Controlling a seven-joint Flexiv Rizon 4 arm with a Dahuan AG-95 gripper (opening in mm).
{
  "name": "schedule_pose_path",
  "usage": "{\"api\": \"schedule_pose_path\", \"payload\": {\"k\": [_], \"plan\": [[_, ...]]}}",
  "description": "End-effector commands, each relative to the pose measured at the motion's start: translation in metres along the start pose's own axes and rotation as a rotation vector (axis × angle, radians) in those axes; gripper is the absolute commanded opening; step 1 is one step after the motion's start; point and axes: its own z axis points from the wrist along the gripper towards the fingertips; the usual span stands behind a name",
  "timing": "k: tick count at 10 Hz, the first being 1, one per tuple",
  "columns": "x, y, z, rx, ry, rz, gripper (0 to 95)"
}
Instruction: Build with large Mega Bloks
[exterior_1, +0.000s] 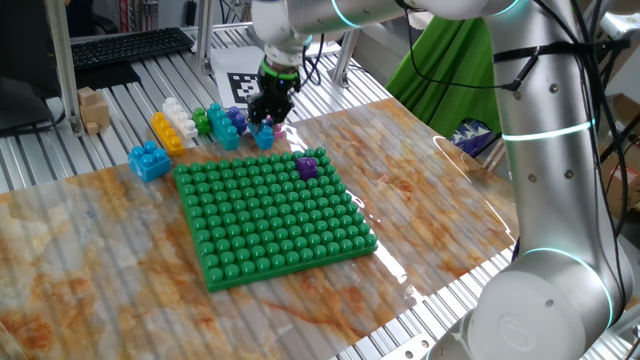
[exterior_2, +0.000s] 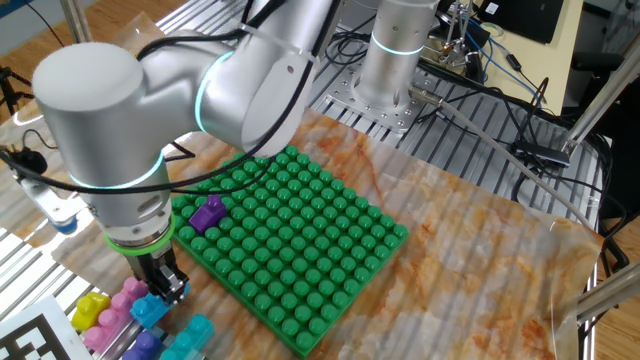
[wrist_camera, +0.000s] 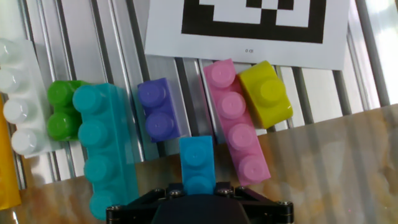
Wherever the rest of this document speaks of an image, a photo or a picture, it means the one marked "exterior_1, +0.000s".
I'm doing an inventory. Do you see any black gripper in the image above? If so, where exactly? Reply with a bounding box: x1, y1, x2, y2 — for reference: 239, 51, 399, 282
247, 77, 299, 126

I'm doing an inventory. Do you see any light blue long block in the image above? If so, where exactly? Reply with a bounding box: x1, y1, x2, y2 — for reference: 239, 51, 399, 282
249, 122, 276, 151

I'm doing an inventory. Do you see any purple single-stud block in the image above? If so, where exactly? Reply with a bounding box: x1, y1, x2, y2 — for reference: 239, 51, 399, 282
294, 156, 320, 182

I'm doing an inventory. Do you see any indigo short block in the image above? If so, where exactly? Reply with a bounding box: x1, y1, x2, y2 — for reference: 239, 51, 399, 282
226, 105, 250, 136

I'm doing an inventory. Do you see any teal long block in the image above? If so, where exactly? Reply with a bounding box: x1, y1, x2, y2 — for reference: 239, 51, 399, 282
206, 102, 241, 151

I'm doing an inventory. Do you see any printed marker tag sheet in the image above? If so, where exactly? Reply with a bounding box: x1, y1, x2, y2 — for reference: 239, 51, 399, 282
209, 45, 294, 110

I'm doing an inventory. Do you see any small green block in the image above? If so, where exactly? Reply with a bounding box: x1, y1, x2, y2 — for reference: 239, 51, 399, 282
192, 106, 212, 135

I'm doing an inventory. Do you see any white long block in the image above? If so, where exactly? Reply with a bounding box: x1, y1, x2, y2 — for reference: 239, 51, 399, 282
161, 96, 200, 140

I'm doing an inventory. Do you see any orange-yellow long block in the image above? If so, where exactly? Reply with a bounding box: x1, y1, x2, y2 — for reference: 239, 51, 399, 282
150, 111, 187, 157

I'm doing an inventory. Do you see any green studded baseplate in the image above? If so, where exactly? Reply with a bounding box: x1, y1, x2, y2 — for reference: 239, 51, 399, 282
173, 146, 379, 294

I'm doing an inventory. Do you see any light blue square block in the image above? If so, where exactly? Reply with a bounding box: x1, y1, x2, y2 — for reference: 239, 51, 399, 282
127, 140, 173, 184

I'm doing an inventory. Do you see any black keyboard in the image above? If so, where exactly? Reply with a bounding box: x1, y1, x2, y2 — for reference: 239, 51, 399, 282
69, 26, 196, 70

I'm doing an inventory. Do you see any black desk pad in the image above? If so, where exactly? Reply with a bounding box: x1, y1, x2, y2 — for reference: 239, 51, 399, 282
73, 60, 143, 92

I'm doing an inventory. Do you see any green cloth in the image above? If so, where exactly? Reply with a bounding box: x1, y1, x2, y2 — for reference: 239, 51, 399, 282
385, 14, 502, 139

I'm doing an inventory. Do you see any large wooden block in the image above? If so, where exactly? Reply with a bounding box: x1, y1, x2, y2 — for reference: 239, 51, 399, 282
78, 94, 112, 129

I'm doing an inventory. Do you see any red white striped pole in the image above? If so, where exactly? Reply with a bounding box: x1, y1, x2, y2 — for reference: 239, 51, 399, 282
117, 0, 132, 34

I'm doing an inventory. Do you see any small wooden cube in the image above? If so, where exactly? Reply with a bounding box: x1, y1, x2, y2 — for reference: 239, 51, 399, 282
76, 85, 97, 107

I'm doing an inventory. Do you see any blue white patterned bag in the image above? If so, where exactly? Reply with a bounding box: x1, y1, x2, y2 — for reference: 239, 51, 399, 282
448, 118, 494, 159

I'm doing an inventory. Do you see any marble pattern table mat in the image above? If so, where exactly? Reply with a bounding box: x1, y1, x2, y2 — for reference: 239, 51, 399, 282
0, 96, 522, 360

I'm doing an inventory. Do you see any black monitor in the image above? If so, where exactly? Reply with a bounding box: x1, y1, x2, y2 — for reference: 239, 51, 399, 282
0, 0, 64, 139

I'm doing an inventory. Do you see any silver robot mounting plate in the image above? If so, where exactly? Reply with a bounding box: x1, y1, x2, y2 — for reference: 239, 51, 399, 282
384, 330, 441, 360

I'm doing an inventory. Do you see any brown cardboard box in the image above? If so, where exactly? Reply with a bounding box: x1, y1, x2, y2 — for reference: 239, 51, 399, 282
599, 93, 640, 212

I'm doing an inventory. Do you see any aluminium frame post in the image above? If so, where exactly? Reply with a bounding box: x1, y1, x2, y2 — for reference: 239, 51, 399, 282
328, 28, 362, 89
482, 133, 507, 174
193, 0, 217, 75
44, 0, 86, 137

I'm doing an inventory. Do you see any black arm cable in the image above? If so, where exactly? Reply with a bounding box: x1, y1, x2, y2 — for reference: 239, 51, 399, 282
399, 0, 632, 94

